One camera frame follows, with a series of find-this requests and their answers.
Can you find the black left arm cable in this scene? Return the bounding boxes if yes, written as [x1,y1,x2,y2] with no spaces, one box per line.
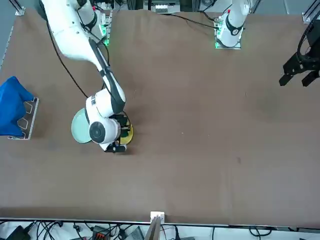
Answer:
[159,12,218,28]

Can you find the small yellow dish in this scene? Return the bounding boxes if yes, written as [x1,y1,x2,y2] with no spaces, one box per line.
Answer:
[117,121,135,145]

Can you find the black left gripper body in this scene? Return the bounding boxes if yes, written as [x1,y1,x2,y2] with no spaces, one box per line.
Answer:
[305,18,320,52]

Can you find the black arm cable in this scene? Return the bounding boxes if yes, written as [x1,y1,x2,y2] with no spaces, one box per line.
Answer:
[46,22,89,98]
[159,12,218,28]

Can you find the aluminium frame rack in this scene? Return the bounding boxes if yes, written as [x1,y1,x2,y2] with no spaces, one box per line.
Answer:
[7,97,40,140]

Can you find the aluminium post with white bracket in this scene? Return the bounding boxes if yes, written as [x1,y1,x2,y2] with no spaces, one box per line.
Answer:
[144,211,166,240]

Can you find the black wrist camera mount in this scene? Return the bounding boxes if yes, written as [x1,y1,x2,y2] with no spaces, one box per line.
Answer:
[104,140,127,154]

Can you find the white power strip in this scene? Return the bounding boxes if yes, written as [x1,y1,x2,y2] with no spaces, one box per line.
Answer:
[154,3,171,14]

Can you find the pale green plate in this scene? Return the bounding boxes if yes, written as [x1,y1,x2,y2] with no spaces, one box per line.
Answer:
[71,107,92,145]

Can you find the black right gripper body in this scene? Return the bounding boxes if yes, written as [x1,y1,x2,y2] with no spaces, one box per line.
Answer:
[114,113,131,132]

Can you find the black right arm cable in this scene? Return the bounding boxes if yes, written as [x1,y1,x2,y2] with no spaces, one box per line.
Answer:
[46,22,89,98]

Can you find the orange and black power strip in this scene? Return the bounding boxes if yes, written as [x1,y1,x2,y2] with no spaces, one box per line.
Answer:
[91,225,111,240]

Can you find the blue cloth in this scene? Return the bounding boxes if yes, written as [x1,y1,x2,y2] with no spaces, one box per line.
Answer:
[0,76,33,137]

